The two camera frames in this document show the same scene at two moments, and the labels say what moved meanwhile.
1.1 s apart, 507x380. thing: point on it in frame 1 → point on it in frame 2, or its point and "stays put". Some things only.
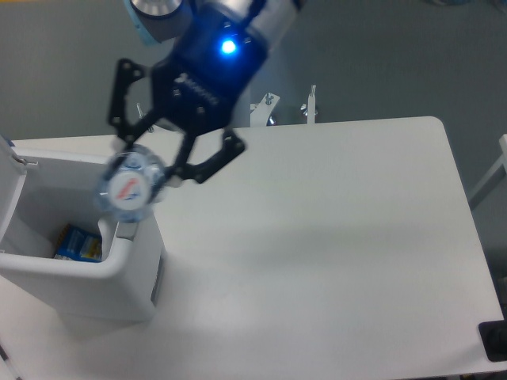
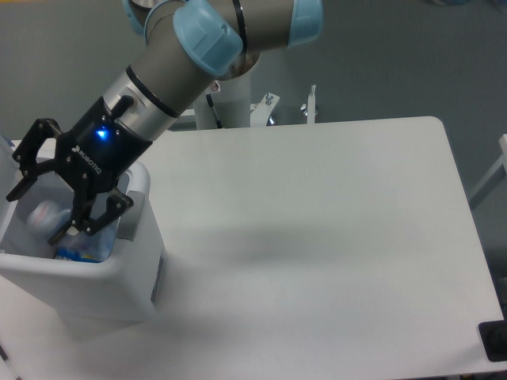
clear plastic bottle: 131,182 → 51,219
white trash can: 59,248 stays put
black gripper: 201,85 → 97,149
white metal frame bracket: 261,112 stays put
